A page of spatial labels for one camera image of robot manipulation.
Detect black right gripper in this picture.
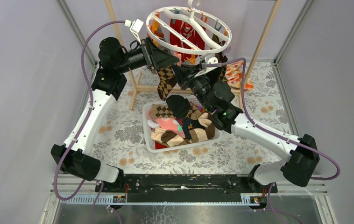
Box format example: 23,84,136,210
172,63,213,112

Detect brown yellow argyle sock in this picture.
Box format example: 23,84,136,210
157,66,177,101

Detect white round sock hanger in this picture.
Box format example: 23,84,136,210
146,0,232,55

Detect brown beige striped sock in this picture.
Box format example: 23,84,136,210
151,112,215,147

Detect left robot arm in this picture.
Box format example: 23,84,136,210
51,37,179,192

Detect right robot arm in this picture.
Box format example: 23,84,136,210
171,65,320,192

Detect pink clothespin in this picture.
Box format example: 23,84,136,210
174,52,183,66

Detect dark green sock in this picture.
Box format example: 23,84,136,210
166,95,191,119

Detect orange patterned cloth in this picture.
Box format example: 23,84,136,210
221,60,246,89

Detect red sock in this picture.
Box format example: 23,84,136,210
169,19,205,65

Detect brown argyle hanging sock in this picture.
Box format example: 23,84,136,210
212,35,228,82

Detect beige green argyle sock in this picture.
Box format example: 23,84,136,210
150,104,176,119

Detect white laundry basket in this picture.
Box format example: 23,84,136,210
142,101,223,153

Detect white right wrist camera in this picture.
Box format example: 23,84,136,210
194,53,219,78

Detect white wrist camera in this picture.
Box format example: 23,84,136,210
194,53,219,78
124,18,144,43

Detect wooden drying rack frame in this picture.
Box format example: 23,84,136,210
104,0,281,111

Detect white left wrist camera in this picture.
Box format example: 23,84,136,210
124,18,144,43

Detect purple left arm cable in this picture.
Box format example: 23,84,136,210
53,20,127,224

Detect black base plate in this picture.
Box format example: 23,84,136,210
102,174,271,194

